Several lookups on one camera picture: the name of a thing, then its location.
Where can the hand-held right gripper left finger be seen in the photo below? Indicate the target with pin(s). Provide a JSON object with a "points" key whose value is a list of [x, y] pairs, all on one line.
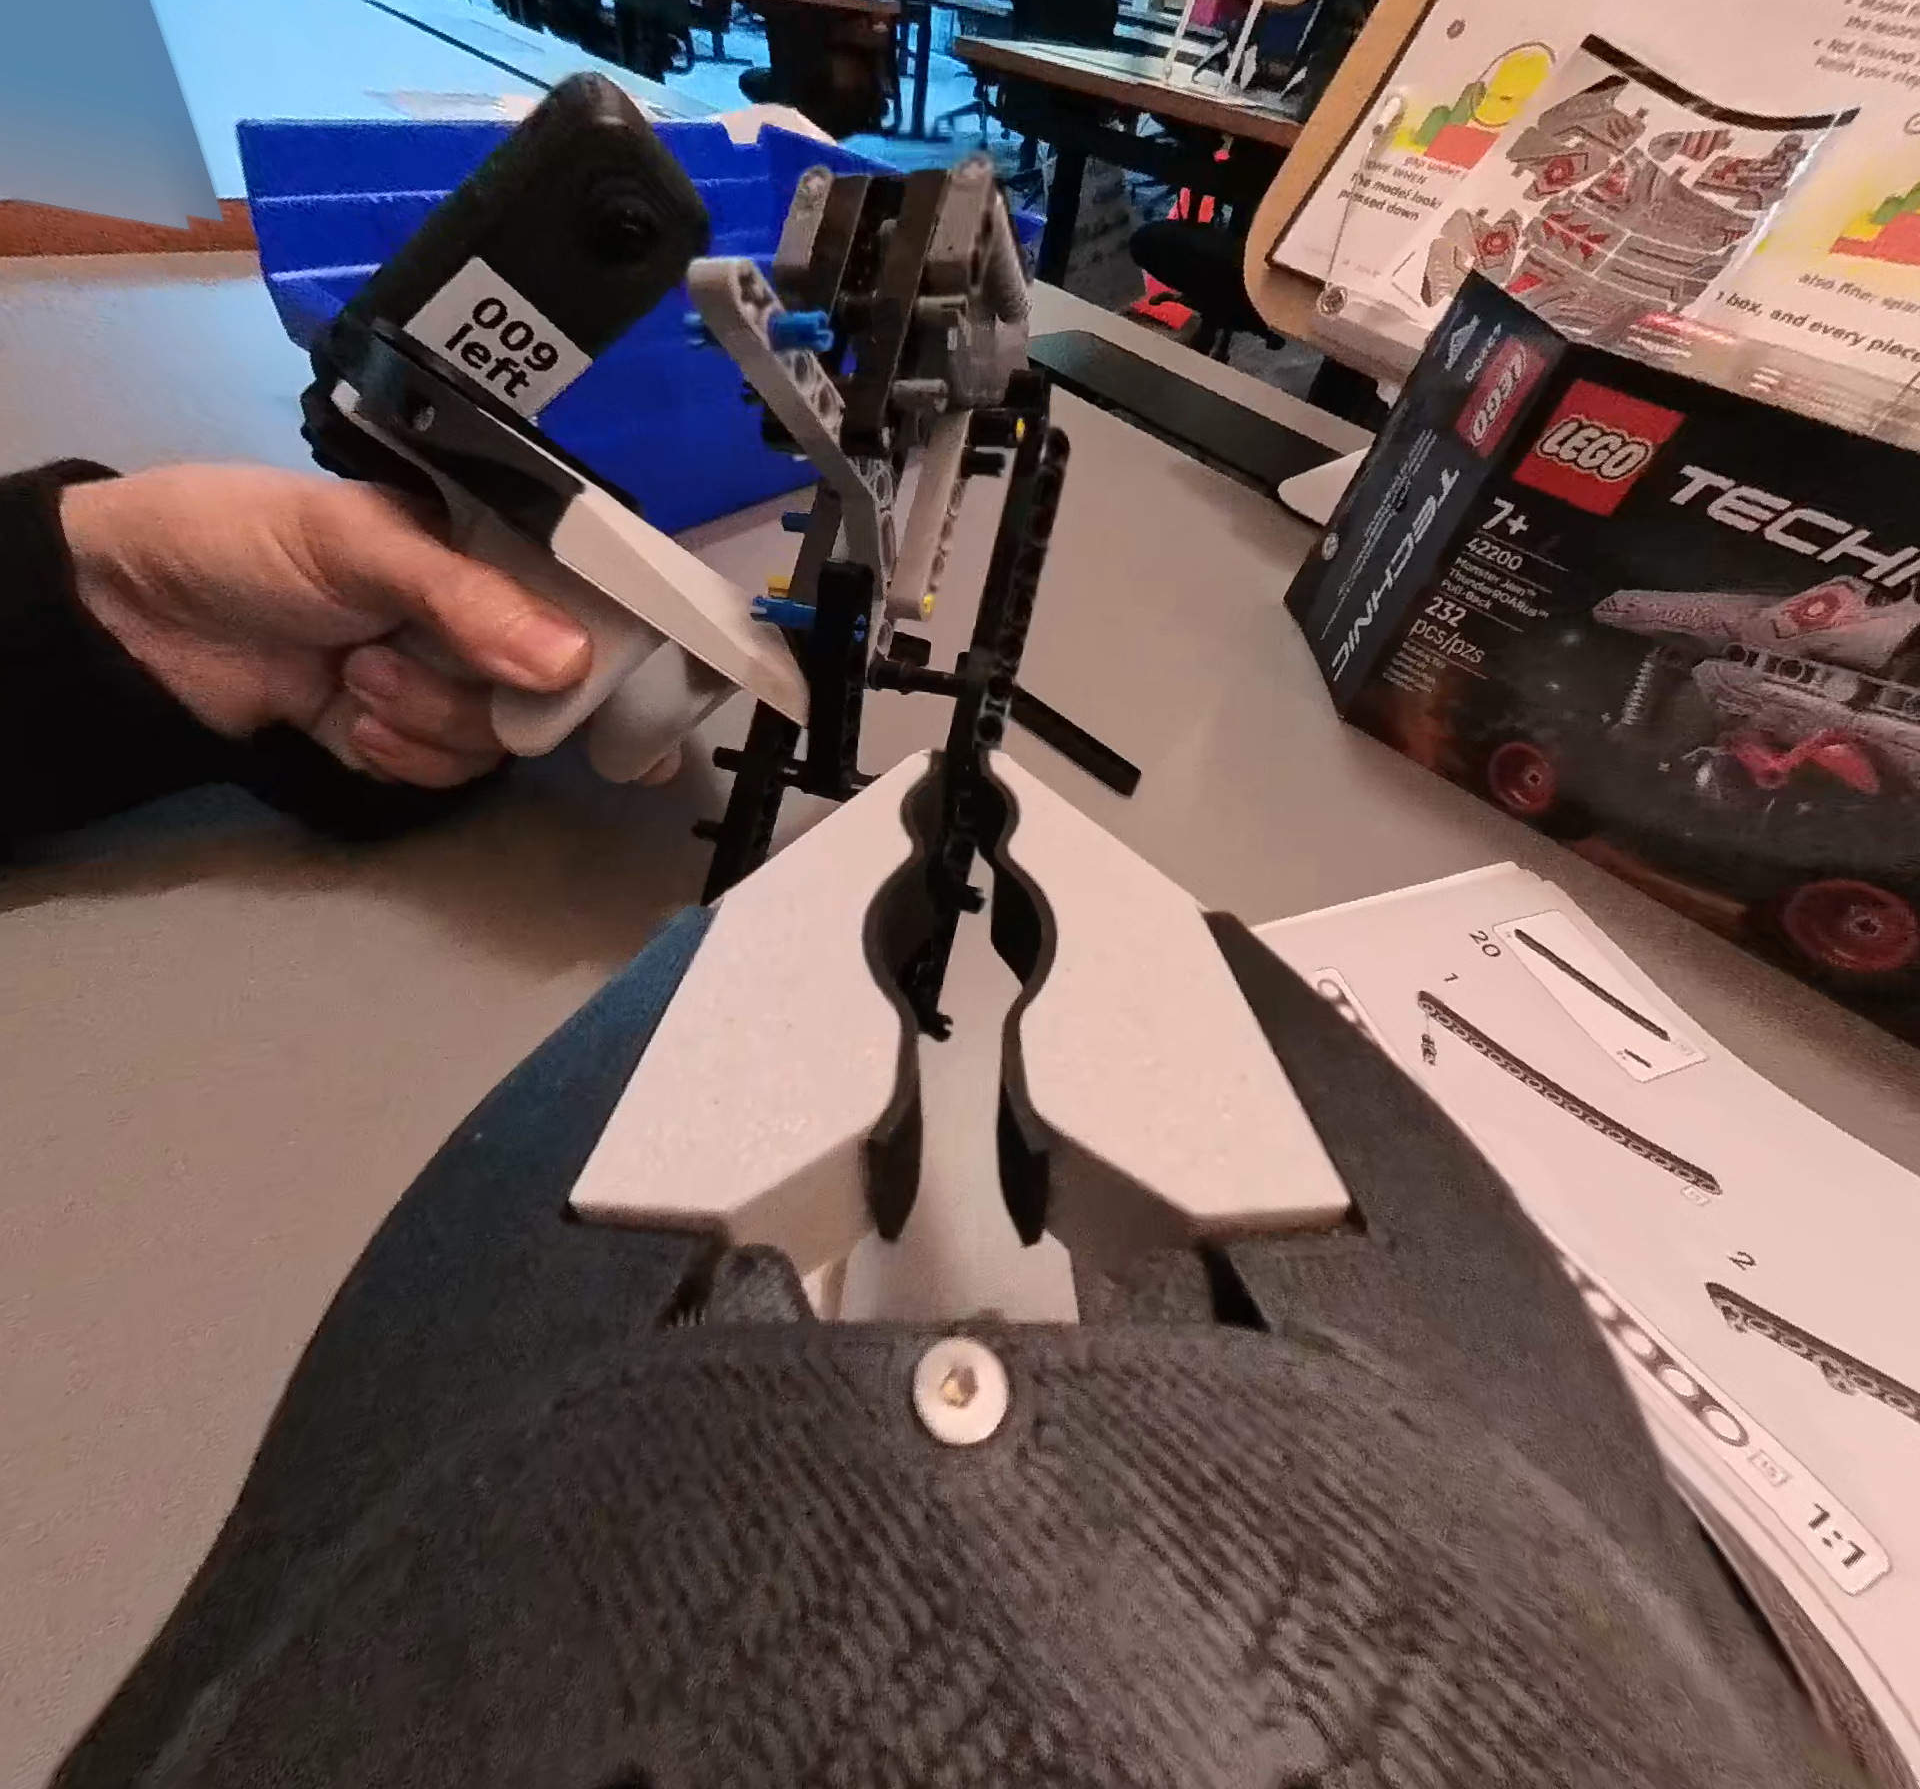
{"points": [[720, 1070]]}

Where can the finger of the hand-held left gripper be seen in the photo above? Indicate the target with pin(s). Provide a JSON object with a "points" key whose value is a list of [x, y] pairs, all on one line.
{"points": [[659, 591]]}

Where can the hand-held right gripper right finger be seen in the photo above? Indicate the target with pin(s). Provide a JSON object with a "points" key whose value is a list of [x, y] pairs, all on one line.
{"points": [[1186, 1070]]}

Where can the grey black toy brick chassis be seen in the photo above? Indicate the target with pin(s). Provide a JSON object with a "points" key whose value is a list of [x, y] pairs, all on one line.
{"points": [[900, 261]]}

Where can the person's left forearm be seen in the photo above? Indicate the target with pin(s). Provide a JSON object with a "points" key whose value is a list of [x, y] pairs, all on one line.
{"points": [[45, 696]]}

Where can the person's left hand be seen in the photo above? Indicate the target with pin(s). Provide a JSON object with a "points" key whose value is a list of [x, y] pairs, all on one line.
{"points": [[270, 591]]}

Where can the blue parts bin with tag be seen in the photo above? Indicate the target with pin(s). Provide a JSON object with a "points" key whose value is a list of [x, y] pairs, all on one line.
{"points": [[300, 214]]}

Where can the white instruction booklet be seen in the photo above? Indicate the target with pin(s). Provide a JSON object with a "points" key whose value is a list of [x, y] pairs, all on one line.
{"points": [[1725, 1145]]}

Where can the white stand base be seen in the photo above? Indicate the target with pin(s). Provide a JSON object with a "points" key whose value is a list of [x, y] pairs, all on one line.
{"points": [[1327, 492]]}

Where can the brown background table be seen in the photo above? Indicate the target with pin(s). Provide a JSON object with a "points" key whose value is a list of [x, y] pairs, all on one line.
{"points": [[1125, 78]]}

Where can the black toy set box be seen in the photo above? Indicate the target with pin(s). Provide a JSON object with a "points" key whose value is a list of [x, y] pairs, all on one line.
{"points": [[1651, 650]]}

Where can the clear acrylic sign holder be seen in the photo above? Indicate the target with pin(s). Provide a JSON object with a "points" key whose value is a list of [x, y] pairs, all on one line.
{"points": [[1218, 33]]}

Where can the instruction poster on board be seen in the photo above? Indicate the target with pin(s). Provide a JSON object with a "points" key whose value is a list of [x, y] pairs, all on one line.
{"points": [[1651, 94]]}

